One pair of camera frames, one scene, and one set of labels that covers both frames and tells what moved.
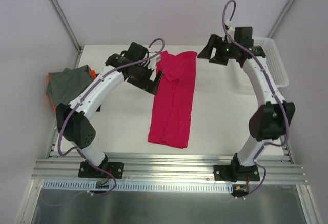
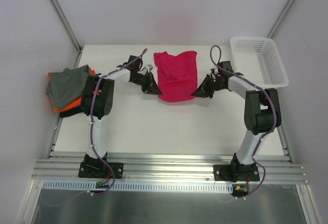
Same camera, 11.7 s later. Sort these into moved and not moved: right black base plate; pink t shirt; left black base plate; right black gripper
Moved: right black gripper; pink t shirt
Not moved: left black base plate; right black base plate
